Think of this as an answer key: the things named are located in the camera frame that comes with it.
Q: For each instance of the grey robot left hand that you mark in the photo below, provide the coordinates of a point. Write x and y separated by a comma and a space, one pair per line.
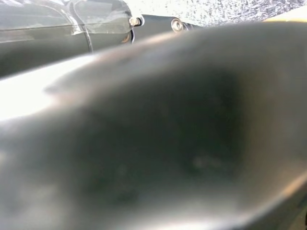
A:
168, 133

